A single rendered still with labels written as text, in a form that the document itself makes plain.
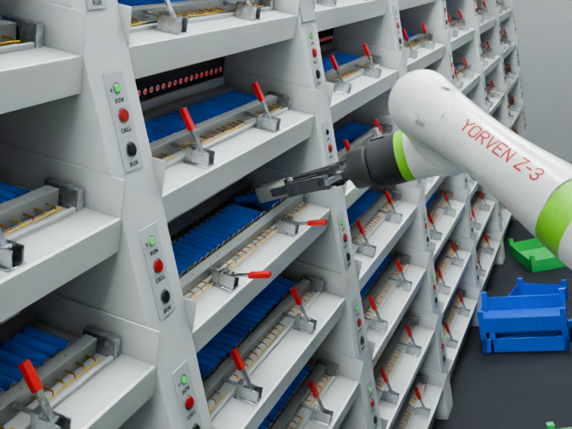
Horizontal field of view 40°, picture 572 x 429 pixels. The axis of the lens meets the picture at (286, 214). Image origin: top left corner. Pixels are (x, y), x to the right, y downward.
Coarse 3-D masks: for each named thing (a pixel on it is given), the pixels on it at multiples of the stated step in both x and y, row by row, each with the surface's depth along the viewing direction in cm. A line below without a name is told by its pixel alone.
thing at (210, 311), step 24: (264, 168) 164; (216, 192) 153; (312, 192) 162; (312, 216) 156; (288, 240) 143; (312, 240) 155; (240, 264) 131; (264, 264) 133; (288, 264) 144; (216, 288) 122; (240, 288) 123; (264, 288) 134; (192, 312) 107; (216, 312) 115; (192, 336) 109
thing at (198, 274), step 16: (288, 208) 153; (304, 208) 157; (256, 224) 142; (272, 224) 147; (240, 240) 134; (224, 256) 128; (240, 256) 131; (192, 272) 120; (208, 272) 123; (192, 288) 119
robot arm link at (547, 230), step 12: (564, 192) 101; (552, 204) 101; (564, 204) 100; (540, 216) 103; (552, 216) 101; (564, 216) 100; (540, 228) 103; (552, 228) 101; (564, 228) 100; (540, 240) 105; (552, 240) 102; (564, 240) 100; (552, 252) 104; (564, 252) 101; (564, 264) 103
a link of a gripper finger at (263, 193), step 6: (264, 186) 150; (270, 186) 149; (276, 186) 149; (258, 192) 151; (264, 192) 150; (270, 192) 150; (258, 198) 151; (264, 198) 151; (270, 198) 150; (276, 198) 150
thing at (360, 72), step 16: (320, 32) 209; (320, 48) 210; (336, 48) 223; (352, 48) 222; (368, 48) 220; (336, 64) 179; (352, 64) 202; (368, 64) 213; (384, 64) 220; (336, 80) 179; (352, 80) 195; (368, 80) 198; (384, 80) 206; (336, 96) 175; (352, 96) 181; (368, 96) 194; (336, 112) 172
